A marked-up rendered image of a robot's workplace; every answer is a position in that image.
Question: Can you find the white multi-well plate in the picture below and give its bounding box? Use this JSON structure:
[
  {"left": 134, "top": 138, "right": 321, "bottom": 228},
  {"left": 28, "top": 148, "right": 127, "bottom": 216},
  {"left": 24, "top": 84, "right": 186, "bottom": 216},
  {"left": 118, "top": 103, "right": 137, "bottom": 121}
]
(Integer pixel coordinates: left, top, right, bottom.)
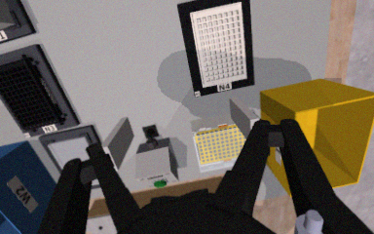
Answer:
[{"left": 190, "top": 2, "right": 246, "bottom": 88}]

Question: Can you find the yellow open-top bin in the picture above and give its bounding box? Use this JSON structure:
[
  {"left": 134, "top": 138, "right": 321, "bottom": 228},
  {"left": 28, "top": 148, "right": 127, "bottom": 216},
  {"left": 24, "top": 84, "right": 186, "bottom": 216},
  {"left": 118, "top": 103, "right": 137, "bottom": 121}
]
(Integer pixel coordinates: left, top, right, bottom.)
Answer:
[{"left": 260, "top": 79, "right": 374, "bottom": 197}]

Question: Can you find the grey bench mat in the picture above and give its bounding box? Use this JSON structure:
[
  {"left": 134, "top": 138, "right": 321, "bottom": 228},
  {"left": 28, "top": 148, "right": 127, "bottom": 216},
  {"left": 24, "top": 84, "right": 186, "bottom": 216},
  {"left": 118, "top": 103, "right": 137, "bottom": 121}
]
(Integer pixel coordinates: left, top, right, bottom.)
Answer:
[{"left": 0, "top": 0, "right": 332, "bottom": 191}]

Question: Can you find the blue open-top bin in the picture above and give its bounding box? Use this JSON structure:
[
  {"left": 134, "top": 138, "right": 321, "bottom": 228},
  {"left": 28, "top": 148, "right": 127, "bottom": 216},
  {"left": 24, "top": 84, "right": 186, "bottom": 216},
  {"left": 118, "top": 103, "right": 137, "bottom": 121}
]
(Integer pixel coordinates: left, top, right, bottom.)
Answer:
[{"left": 0, "top": 140, "right": 56, "bottom": 234}]

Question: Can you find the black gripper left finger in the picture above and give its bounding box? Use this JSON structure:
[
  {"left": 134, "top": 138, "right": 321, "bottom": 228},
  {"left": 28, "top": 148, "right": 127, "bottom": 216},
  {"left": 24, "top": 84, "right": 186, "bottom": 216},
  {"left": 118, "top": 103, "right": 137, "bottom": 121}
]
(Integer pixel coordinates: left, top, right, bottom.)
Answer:
[{"left": 37, "top": 117, "right": 156, "bottom": 234}]

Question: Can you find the black assay plate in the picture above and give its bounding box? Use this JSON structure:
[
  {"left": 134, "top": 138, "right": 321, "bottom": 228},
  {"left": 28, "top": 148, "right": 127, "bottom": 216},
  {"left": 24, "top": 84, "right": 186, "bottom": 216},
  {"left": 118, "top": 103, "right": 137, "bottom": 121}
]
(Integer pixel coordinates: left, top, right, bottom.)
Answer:
[{"left": 0, "top": 57, "right": 65, "bottom": 131}]

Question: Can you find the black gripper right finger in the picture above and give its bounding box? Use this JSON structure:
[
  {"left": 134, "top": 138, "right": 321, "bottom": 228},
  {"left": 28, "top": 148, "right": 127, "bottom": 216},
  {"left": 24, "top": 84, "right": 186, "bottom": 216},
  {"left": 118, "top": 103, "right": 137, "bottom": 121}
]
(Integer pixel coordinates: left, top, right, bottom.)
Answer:
[{"left": 193, "top": 97, "right": 374, "bottom": 234}]

